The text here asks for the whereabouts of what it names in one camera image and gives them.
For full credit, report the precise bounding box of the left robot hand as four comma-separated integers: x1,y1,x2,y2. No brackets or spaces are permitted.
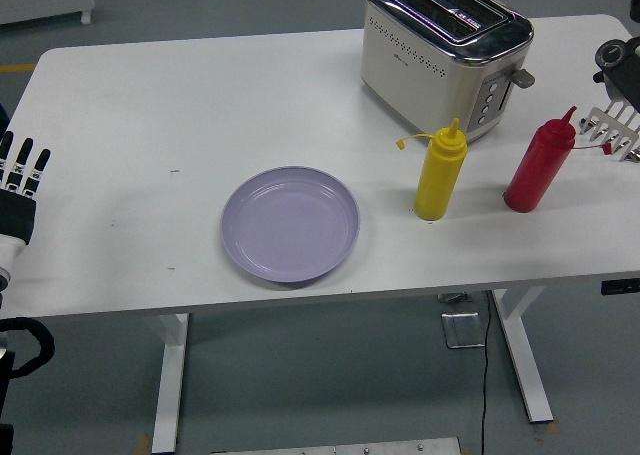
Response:
0,131,53,279

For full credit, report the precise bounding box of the purple round plate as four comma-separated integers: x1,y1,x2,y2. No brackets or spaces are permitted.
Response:
220,165,362,285

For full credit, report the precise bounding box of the cream and chrome toaster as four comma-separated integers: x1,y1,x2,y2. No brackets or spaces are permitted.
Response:
360,0,536,145

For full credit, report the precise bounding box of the long metal floor plate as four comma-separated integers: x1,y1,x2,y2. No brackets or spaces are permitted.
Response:
209,435,464,455

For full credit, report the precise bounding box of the square metal floor plate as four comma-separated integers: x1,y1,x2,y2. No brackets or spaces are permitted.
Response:
440,312,487,350

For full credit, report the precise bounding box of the white table leg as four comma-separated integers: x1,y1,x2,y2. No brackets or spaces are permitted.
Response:
150,313,191,454
492,287,555,424

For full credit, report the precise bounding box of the yellow squeeze bottle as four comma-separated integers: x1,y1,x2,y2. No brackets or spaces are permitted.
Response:
394,117,469,222

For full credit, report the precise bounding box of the red squeeze bottle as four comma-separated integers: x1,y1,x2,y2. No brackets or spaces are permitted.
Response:
502,105,612,214

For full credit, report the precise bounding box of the silver toast rack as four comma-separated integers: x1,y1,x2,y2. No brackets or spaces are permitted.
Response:
578,102,640,164

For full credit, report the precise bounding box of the black table control panel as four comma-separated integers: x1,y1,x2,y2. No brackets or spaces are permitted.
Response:
600,278,640,296

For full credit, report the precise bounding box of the black floor cable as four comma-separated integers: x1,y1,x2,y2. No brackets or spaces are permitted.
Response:
477,289,494,455

